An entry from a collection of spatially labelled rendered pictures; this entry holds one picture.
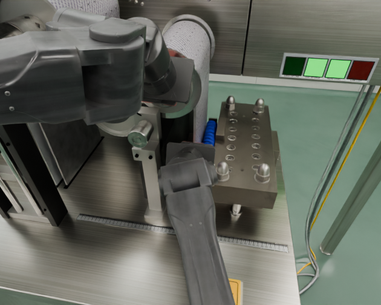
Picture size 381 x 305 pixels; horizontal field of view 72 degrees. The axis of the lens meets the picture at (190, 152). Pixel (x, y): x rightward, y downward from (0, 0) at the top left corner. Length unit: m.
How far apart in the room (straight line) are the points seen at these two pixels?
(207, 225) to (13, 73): 0.25
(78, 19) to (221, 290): 0.33
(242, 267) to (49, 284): 0.42
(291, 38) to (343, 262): 1.40
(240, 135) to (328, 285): 1.20
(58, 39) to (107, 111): 0.07
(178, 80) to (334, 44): 0.56
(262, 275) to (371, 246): 1.44
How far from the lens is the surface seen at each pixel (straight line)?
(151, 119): 0.54
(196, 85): 0.52
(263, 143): 0.76
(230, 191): 0.63
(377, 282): 1.92
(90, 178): 0.87
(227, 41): 0.83
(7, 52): 0.23
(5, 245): 0.81
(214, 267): 0.32
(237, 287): 0.61
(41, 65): 0.22
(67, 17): 0.35
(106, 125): 0.64
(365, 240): 2.06
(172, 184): 0.37
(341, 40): 0.87
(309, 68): 0.86
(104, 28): 0.26
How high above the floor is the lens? 1.48
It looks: 40 degrees down
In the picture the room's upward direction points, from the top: straight up
